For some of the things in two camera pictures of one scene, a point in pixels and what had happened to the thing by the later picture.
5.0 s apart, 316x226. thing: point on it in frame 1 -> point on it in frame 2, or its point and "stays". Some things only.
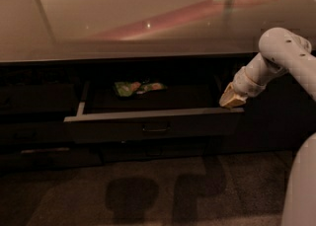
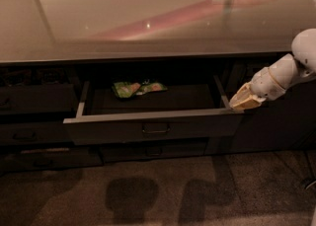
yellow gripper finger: (229, 98) -> (245, 99)
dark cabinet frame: (56, 113) stays
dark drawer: (134, 151) stays
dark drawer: (40, 98) stays
